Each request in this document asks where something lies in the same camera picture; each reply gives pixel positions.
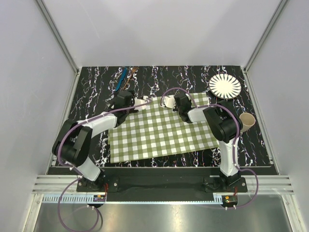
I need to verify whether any blue plastic knife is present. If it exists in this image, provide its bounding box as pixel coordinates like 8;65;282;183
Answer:
115;67;127;92

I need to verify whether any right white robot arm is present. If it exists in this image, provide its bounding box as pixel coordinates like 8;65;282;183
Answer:
174;93;243;192

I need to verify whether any aluminium frame post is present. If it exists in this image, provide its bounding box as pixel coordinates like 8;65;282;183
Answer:
34;0;80;75
244;0;289;72

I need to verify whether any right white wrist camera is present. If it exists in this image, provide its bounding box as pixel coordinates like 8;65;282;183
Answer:
160;95;176;109

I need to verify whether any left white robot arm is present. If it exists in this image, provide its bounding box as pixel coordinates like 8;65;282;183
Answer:
52;90;135;191

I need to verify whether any brown wooden fork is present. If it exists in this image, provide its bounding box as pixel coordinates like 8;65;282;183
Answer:
121;66;139;90

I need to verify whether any white blue striped plate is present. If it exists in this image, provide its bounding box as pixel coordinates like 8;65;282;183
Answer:
209;73;241;100

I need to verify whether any right aluminium frame post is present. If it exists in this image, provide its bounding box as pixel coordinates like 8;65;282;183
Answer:
244;0;289;72

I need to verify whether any beige paper cup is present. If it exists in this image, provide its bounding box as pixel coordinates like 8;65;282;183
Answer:
239;112;256;133

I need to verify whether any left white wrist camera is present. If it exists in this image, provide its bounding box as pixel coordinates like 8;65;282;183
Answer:
134;96;152;110

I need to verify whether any left aluminium frame post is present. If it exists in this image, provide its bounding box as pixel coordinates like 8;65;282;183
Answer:
34;0;80;75

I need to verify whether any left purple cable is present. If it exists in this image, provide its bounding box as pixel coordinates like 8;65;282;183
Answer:
58;98;153;230

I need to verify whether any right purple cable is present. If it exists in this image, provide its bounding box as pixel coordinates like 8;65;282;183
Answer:
161;87;260;210

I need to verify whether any purple cable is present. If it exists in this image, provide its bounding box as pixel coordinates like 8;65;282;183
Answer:
58;98;153;230
161;87;260;210

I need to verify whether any aluminium front rail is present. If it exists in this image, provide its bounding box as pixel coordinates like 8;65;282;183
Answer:
32;175;294;204

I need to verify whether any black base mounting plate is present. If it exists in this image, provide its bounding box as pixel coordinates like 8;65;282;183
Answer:
77;167;248;193

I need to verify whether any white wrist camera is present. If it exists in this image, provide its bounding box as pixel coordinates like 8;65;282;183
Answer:
160;95;176;109
134;96;152;110

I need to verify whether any green checkered cloth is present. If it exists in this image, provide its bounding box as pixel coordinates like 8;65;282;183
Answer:
108;97;219;163

